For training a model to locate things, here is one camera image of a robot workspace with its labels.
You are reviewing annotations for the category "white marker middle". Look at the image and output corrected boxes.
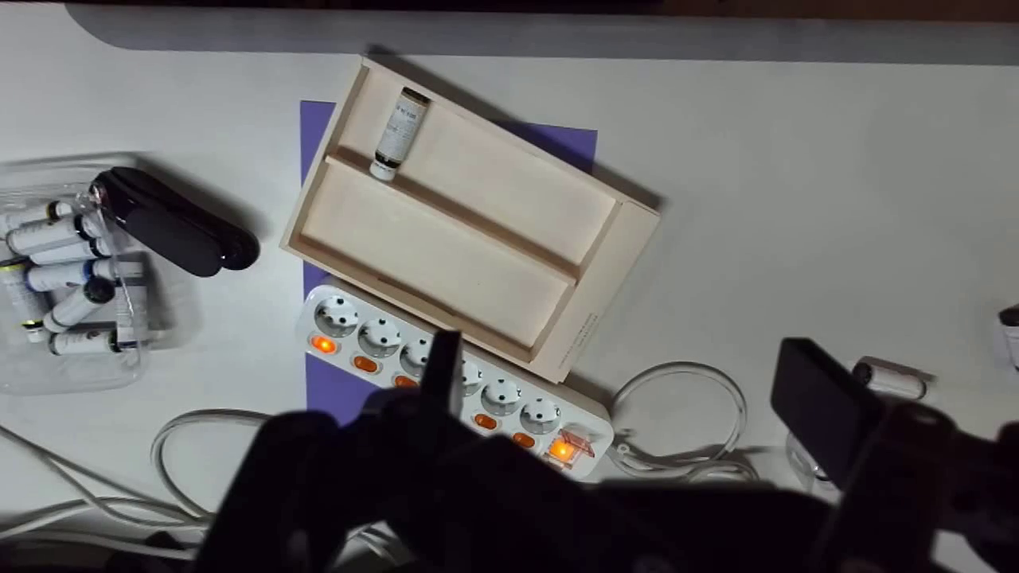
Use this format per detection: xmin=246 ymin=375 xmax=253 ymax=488
xmin=8 ymin=217 xmax=103 ymax=259

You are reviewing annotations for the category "white marker bottom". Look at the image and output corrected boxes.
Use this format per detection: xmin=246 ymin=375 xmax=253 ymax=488
xmin=48 ymin=324 xmax=154 ymax=357

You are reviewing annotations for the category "white power strip cable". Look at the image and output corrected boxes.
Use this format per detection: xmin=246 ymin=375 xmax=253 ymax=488
xmin=604 ymin=360 xmax=766 ymax=484

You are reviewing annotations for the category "white cable bundle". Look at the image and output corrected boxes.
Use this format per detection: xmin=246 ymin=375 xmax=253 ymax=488
xmin=0 ymin=405 xmax=273 ymax=562

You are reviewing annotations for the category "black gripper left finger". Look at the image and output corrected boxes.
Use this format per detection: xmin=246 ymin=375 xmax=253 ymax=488
xmin=422 ymin=331 xmax=463 ymax=414

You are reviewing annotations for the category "white power strip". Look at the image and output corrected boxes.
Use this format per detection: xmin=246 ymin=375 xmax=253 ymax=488
xmin=296 ymin=280 xmax=619 ymax=484

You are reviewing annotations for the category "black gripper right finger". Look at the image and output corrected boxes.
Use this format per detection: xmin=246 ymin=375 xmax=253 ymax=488
xmin=771 ymin=337 xmax=881 ymax=488

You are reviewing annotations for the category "white marker upper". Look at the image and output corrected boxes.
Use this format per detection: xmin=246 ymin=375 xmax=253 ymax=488
xmin=0 ymin=198 xmax=92 ymax=235

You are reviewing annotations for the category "clear plastic container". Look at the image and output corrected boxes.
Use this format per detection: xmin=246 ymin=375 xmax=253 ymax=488
xmin=0 ymin=157 xmax=174 ymax=396

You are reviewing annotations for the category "light wooden tray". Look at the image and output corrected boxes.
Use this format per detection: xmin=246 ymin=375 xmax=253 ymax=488
xmin=283 ymin=57 xmax=660 ymax=383

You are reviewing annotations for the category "purple paper sheet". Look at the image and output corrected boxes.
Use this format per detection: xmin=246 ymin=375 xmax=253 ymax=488
xmin=296 ymin=98 xmax=602 ymax=426

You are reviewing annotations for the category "white marker lower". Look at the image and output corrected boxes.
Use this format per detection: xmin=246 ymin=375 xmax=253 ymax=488
xmin=26 ymin=259 xmax=148 ymax=293

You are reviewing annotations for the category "white marker with black cap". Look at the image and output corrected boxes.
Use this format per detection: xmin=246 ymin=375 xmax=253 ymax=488
xmin=44 ymin=276 xmax=117 ymax=336

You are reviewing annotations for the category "small white bottle on table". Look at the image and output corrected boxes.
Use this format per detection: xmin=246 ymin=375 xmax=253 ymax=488
xmin=854 ymin=357 xmax=934 ymax=401

